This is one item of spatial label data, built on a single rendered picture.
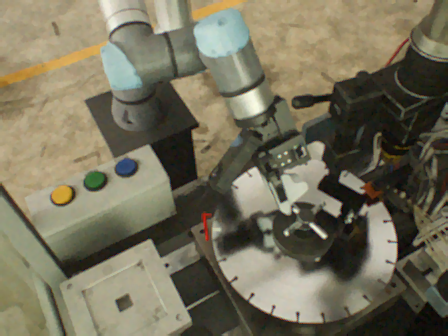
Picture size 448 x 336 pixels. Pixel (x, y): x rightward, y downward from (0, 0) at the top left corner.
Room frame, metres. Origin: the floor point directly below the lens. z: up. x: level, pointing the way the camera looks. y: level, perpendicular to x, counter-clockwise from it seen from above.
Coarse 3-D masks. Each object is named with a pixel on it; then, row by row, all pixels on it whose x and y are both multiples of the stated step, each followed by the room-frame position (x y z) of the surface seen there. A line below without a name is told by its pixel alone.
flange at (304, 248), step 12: (300, 204) 0.44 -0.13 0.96; (312, 204) 0.44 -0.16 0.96; (276, 216) 0.42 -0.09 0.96; (288, 216) 0.42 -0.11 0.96; (324, 216) 0.41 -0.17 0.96; (276, 228) 0.39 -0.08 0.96; (312, 228) 0.38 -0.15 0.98; (324, 228) 0.39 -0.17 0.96; (276, 240) 0.37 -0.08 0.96; (288, 240) 0.37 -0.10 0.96; (300, 240) 0.37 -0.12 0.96; (312, 240) 0.36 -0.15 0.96; (324, 240) 0.36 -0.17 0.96; (288, 252) 0.35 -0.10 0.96; (300, 252) 0.34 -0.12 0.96; (312, 252) 0.34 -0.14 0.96
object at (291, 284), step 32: (256, 192) 0.48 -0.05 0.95; (320, 192) 0.47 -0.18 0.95; (224, 224) 0.41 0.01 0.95; (256, 224) 0.41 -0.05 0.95; (352, 224) 0.40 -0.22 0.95; (384, 224) 0.40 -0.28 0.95; (224, 256) 0.35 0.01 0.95; (256, 256) 0.34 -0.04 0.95; (288, 256) 0.34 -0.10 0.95; (320, 256) 0.34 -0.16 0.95; (352, 256) 0.34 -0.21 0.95; (384, 256) 0.34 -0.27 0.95; (256, 288) 0.29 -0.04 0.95; (288, 288) 0.28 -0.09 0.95; (320, 288) 0.28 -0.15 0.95; (352, 288) 0.28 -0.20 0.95; (288, 320) 0.23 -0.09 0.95; (320, 320) 0.23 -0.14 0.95
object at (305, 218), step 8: (296, 208) 0.41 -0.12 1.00; (312, 208) 0.41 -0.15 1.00; (320, 208) 0.41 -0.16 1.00; (304, 216) 0.39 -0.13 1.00; (312, 216) 0.39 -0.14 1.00; (296, 224) 0.38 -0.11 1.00; (304, 224) 0.38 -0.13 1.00; (312, 224) 0.38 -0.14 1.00; (288, 232) 0.36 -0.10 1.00; (320, 232) 0.36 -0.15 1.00
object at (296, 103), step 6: (294, 96) 0.47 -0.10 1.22; (300, 96) 0.47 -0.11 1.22; (306, 96) 0.47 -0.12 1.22; (312, 96) 0.47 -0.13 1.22; (318, 96) 0.47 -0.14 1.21; (324, 96) 0.47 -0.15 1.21; (330, 96) 0.48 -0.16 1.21; (294, 102) 0.46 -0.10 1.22; (300, 102) 0.46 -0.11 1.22; (306, 102) 0.46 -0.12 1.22; (312, 102) 0.46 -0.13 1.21; (318, 102) 0.47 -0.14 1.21; (324, 102) 0.47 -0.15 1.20; (294, 108) 0.45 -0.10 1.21; (300, 108) 0.45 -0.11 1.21
